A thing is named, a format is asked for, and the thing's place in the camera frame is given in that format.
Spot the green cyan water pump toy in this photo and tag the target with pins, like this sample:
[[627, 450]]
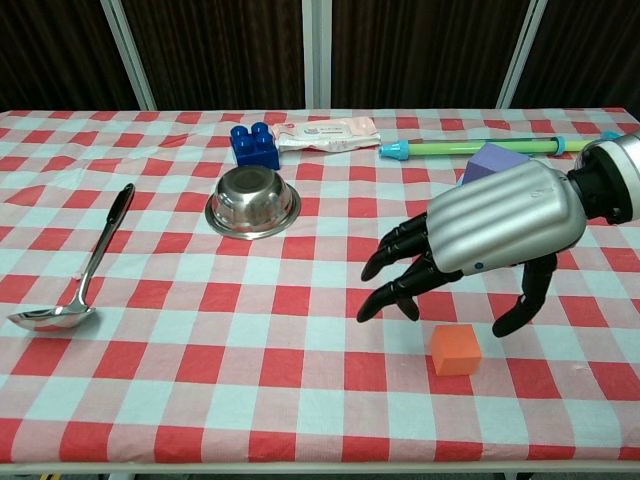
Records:
[[440, 148]]

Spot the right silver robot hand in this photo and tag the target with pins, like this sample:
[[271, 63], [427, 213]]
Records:
[[505, 220]]

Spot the stainless steel bowl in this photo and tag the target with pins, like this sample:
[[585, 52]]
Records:
[[252, 205]]

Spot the red white checkered tablecloth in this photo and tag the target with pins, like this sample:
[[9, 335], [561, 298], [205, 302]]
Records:
[[250, 320]]

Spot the pink wet wipes pack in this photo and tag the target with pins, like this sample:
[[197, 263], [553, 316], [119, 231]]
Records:
[[325, 134]]

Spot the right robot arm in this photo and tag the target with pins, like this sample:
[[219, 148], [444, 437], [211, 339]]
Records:
[[612, 175]]

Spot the medium purple cube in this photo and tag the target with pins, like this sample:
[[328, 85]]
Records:
[[492, 160]]

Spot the dark brown partition panel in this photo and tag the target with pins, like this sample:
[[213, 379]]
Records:
[[420, 50], [590, 50], [55, 50], [220, 50]]

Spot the blue toy building brick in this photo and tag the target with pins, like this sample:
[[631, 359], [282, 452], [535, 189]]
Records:
[[256, 152]]

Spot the small orange cube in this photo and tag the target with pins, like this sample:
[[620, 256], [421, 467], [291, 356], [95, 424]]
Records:
[[456, 352]]

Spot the white partition frame post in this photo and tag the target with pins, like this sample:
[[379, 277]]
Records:
[[316, 50], [520, 55], [131, 60]]

